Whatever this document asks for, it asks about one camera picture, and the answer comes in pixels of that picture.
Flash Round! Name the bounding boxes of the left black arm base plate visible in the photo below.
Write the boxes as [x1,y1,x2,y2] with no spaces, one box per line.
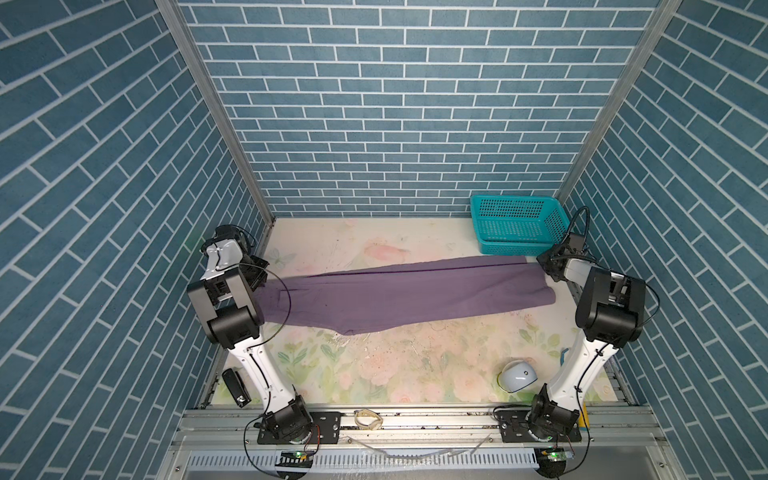
[257,409,342,445]

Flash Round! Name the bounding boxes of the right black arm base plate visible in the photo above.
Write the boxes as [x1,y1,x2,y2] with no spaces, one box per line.
[491,406,582,444]

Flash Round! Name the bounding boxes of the black stapler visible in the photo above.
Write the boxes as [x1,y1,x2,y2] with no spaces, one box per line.
[221,368,252,408]

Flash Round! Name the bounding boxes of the aluminium front rail frame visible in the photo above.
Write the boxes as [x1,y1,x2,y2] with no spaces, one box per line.
[159,403,684,479]

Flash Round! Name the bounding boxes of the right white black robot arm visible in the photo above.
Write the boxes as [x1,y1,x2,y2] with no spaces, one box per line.
[527,233,647,441]

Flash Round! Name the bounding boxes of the purple trousers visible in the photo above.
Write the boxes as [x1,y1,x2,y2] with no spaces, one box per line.
[254,256,556,335]

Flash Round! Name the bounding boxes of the grey computer mouse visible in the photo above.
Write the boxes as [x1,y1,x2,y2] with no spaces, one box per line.
[496,359,538,394]

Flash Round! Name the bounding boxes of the white slotted cable duct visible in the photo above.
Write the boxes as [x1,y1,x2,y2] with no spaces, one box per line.
[187,448,539,473]

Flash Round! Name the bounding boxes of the beige rubber band loop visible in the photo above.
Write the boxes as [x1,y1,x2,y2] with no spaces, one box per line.
[353,409,383,431]

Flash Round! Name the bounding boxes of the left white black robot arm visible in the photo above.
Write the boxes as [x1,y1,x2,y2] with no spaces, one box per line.
[187,224,313,444]

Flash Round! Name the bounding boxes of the teal plastic mesh basket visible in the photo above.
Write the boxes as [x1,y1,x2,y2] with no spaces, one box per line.
[470,195,570,256]

